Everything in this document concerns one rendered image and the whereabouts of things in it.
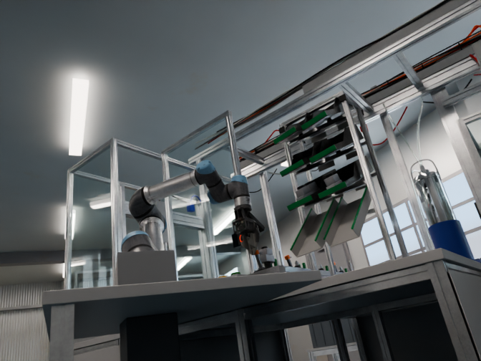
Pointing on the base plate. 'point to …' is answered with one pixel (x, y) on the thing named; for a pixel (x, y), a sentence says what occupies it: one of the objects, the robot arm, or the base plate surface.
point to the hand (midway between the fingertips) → (253, 252)
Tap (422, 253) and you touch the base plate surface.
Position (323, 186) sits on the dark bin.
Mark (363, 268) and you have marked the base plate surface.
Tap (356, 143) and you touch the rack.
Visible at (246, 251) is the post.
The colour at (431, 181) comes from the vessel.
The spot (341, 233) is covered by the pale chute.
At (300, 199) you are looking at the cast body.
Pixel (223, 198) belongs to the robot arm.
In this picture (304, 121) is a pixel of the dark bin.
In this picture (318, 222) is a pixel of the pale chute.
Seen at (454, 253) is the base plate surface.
